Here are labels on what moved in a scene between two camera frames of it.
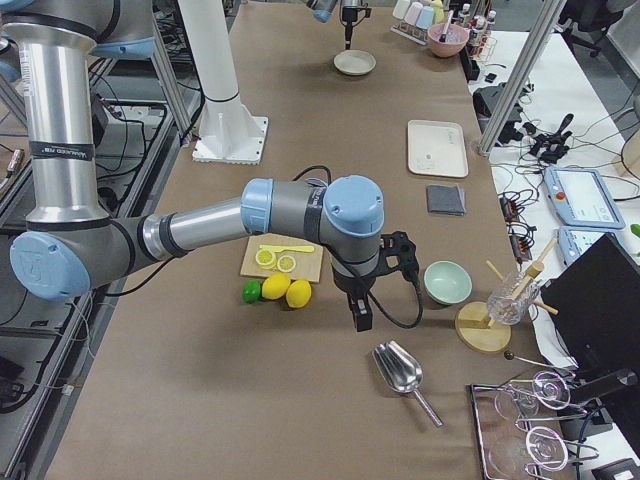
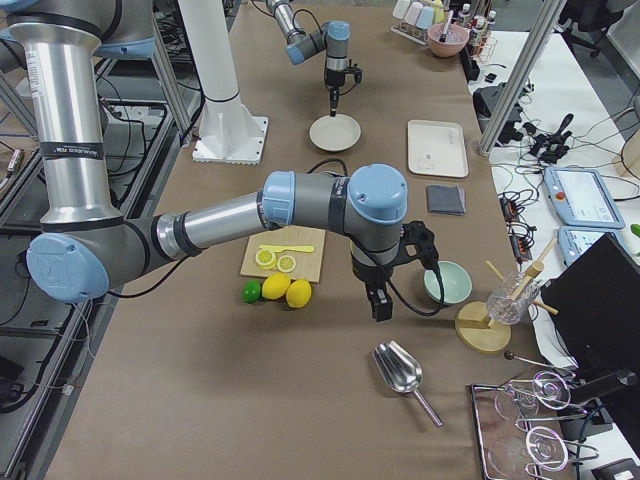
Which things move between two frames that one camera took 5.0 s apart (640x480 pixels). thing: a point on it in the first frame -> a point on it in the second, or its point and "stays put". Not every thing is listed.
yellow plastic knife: (288, 248) stays put
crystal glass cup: (510, 300) stays put
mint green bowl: (447, 282) stays put
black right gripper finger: (362, 312) -> (382, 304)
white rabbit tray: (436, 148) stays put
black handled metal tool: (443, 36) stays put
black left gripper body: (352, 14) -> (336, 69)
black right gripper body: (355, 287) -> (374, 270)
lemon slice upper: (286, 263) stays put
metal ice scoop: (401, 372) stays put
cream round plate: (354, 62) -> (334, 133)
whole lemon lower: (275, 285) stays put
